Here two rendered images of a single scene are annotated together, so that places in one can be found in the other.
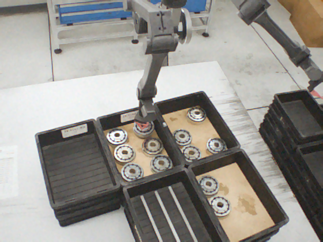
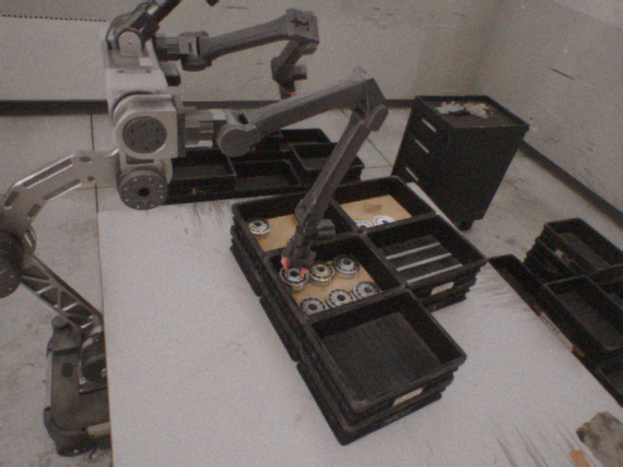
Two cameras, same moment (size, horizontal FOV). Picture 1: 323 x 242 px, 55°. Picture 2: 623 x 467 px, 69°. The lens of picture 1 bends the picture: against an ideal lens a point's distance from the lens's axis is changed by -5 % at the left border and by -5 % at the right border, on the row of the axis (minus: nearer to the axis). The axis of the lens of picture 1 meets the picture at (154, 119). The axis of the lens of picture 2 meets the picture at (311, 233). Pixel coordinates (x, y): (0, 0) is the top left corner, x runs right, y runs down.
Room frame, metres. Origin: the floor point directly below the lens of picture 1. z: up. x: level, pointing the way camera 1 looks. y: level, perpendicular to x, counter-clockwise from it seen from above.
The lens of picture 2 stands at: (1.15, 1.15, 1.97)
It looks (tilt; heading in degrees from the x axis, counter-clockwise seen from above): 39 degrees down; 261
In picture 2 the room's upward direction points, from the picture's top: 12 degrees clockwise
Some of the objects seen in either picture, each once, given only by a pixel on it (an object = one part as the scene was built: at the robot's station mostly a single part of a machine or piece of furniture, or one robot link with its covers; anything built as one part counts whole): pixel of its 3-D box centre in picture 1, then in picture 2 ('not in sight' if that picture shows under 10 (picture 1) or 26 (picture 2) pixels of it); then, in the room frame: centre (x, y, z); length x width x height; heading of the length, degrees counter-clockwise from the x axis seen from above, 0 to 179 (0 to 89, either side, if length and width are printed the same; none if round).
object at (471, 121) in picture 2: not in sight; (448, 169); (-0.13, -1.59, 0.45); 0.60 x 0.45 x 0.90; 20
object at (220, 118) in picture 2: not in sight; (224, 131); (1.26, 0.14, 1.43); 0.10 x 0.05 x 0.09; 20
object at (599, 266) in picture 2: not in sight; (567, 271); (-0.66, -0.72, 0.37); 0.40 x 0.30 x 0.45; 110
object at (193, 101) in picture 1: (194, 132); (292, 230); (1.02, -0.20, 0.87); 0.40 x 0.30 x 0.11; 27
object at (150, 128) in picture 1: (143, 125); (294, 274); (1.02, 0.05, 0.88); 0.10 x 0.10 x 0.01
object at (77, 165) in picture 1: (76, 166); (381, 352); (0.75, 0.33, 0.87); 0.40 x 0.30 x 0.11; 27
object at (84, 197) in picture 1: (75, 160); (385, 342); (0.75, 0.33, 0.92); 0.40 x 0.30 x 0.02; 27
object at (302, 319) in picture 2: (138, 142); (334, 273); (0.88, 0.07, 0.92); 0.40 x 0.30 x 0.02; 27
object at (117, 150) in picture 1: (124, 152); (340, 299); (0.86, 0.12, 0.86); 0.10 x 0.10 x 0.01
